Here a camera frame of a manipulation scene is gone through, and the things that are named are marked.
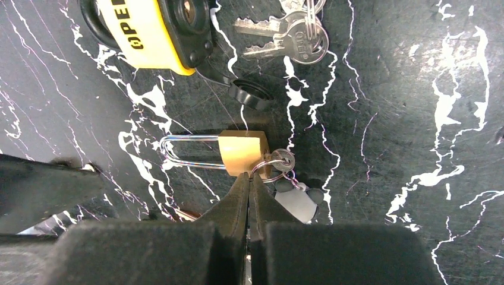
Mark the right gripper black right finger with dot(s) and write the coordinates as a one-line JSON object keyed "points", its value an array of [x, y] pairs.
{"points": [[287, 251]]}

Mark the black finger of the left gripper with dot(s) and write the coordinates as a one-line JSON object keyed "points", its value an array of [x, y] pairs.
{"points": [[33, 191]]}

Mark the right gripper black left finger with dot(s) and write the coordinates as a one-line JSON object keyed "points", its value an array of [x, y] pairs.
{"points": [[210, 250]]}

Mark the small brass padlock with figurine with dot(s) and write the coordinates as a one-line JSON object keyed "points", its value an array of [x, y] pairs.
{"points": [[240, 152]]}

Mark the yellow Opel padlock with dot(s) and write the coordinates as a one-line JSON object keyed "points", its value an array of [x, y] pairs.
{"points": [[174, 35]]}

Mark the small silver keys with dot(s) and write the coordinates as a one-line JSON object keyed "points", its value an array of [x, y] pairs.
{"points": [[298, 35]]}

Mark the grey white figurine keychain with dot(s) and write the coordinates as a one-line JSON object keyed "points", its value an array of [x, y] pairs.
{"points": [[300, 200]]}

